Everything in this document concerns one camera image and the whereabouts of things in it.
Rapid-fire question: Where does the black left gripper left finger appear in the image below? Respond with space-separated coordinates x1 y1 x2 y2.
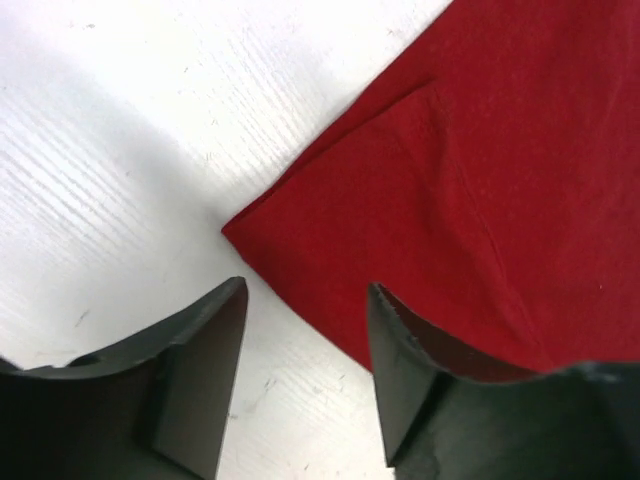
1 277 248 479

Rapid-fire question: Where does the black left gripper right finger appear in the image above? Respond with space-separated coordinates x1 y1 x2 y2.
367 284 639 479

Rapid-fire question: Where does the red t-shirt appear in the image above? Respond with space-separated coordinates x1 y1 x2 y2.
223 1 639 371

